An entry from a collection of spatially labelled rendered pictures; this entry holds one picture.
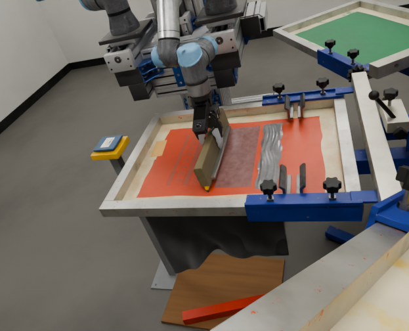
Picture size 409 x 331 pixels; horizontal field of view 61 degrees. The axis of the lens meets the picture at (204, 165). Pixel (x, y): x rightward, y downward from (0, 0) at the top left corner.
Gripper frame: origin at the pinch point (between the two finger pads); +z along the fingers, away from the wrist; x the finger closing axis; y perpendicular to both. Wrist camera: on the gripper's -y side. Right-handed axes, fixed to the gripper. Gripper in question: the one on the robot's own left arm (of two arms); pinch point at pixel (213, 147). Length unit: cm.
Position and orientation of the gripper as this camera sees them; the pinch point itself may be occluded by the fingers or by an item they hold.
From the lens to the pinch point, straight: 122.2
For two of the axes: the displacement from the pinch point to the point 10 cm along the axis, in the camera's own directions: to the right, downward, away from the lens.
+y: 2.1, -6.1, 7.6
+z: 2.4, 7.9, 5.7
